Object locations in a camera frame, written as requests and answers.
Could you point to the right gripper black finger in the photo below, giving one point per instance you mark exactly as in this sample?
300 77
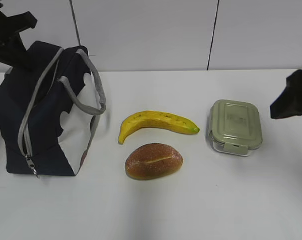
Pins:
289 102

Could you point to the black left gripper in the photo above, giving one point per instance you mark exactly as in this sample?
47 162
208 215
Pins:
12 49

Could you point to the green lidded glass container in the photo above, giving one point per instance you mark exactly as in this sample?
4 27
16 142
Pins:
234 127

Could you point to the navy and white lunch bag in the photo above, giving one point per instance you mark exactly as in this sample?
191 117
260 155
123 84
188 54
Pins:
49 116

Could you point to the yellow banana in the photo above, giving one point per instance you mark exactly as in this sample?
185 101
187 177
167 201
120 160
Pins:
156 119

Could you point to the brown bread roll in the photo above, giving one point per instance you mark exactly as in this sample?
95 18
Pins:
153 160

